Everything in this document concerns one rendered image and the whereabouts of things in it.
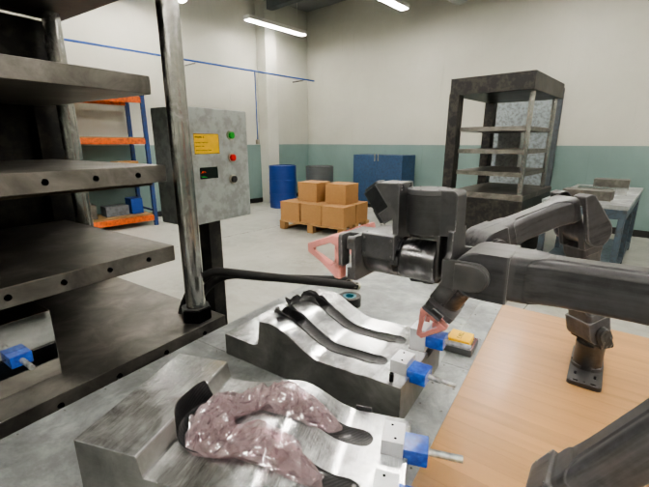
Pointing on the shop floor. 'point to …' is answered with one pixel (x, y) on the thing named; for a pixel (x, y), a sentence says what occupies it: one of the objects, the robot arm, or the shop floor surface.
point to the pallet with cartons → (324, 207)
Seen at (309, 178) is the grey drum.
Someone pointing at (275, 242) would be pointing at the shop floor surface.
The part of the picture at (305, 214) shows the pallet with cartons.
